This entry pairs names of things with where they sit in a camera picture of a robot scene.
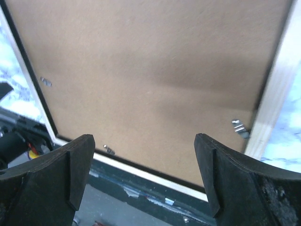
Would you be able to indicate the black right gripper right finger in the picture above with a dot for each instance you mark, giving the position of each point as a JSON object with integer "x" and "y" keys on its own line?
{"x": 243, "y": 191}

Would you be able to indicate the brown cardboard backing board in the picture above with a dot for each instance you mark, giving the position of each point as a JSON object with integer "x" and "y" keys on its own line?
{"x": 145, "y": 82}

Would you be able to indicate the wooden picture frame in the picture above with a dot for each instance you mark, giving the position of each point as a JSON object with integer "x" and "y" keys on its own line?
{"x": 275, "y": 94}

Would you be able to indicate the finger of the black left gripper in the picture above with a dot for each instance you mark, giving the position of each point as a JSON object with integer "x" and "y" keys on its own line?
{"x": 5, "y": 88}

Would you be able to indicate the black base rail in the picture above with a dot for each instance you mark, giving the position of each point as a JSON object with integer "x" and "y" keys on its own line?
{"x": 114, "y": 197}

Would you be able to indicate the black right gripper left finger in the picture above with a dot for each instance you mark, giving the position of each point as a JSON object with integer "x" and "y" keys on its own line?
{"x": 48, "y": 190}

